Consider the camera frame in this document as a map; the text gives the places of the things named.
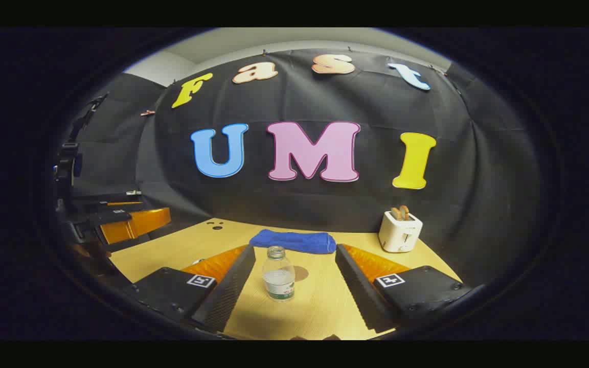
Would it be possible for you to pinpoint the clear plastic water bottle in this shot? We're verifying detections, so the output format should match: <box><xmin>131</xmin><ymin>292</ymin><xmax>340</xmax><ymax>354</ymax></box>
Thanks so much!
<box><xmin>262</xmin><ymin>246</ymin><xmax>297</xmax><ymax>302</ymax></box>

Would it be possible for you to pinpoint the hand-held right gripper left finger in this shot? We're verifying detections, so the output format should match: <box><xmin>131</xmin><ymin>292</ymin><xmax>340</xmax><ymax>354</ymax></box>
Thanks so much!
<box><xmin>121</xmin><ymin>244</ymin><xmax>257</xmax><ymax>333</ymax></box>

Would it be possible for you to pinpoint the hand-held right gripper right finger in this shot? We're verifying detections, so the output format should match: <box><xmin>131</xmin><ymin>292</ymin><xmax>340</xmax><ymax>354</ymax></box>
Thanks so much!
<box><xmin>335</xmin><ymin>244</ymin><xmax>471</xmax><ymax>333</ymax></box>

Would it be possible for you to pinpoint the white toaster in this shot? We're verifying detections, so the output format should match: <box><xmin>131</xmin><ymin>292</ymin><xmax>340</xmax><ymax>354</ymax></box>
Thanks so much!
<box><xmin>378</xmin><ymin>211</ymin><xmax>423</xmax><ymax>253</ymax></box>

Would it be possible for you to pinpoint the blue towel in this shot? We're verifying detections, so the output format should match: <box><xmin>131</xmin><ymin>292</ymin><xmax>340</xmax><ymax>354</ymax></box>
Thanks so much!
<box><xmin>250</xmin><ymin>229</ymin><xmax>337</xmax><ymax>255</ymax></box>

